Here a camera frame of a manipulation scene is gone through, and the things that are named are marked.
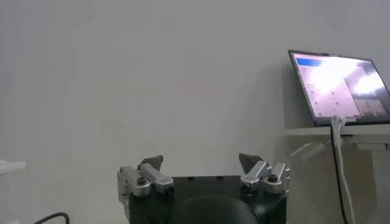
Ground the white laptop side table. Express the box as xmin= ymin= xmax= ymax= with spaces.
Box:
xmin=283 ymin=124 xmax=390 ymax=224

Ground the thin black cable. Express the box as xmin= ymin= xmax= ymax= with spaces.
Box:
xmin=33 ymin=211 xmax=71 ymax=224

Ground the open grey laptop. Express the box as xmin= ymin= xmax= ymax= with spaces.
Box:
xmin=288 ymin=49 xmax=390 ymax=127

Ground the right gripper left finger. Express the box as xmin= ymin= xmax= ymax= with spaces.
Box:
xmin=116 ymin=155 xmax=176 ymax=214

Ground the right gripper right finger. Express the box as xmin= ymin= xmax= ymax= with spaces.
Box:
xmin=238 ymin=152 xmax=291 ymax=195

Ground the white cable plug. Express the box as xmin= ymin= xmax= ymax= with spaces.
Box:
xmin=330 ymin=114 xmax=357 ymax=224

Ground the black power cable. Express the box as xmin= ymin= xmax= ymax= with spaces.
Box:
xmin=330 ymin=126 xmax=350 ymax=224

